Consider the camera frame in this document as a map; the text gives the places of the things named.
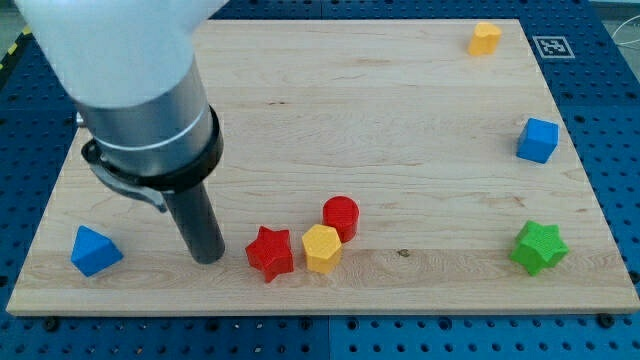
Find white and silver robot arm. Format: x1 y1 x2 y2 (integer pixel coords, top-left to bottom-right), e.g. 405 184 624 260
16 0 227 211

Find red cylinder block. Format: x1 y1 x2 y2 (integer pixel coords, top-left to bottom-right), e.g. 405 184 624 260
322 196 360 243

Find light wooden board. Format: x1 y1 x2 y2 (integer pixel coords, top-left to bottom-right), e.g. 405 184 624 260
7 20 639 317

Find yellow hexagon block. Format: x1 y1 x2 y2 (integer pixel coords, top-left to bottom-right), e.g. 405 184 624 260
302 224 342 274

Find red star block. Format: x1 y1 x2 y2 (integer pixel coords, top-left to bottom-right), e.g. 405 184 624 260
245 226 294 283

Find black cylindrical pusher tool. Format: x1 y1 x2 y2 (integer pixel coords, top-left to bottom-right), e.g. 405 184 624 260
163 183 225 264

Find yellow heart block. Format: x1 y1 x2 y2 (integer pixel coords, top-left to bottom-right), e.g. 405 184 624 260
467 22 502 56

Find blue cube block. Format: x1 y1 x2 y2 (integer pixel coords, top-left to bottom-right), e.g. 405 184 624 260
516 118 559 164

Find green star block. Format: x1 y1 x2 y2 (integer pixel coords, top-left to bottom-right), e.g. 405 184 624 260
509 220 570 276

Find blue triangular prism block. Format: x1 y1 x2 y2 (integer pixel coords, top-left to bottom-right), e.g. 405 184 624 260
70 225 123 277

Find white fiducial marker tag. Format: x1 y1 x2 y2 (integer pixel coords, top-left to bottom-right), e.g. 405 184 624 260
533 36 575 59

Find black yellow hazard tape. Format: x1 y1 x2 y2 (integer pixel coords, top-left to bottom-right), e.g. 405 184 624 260
1 26 32 70

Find white cable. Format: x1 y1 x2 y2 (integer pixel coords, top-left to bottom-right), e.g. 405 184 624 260
610 13 640 48

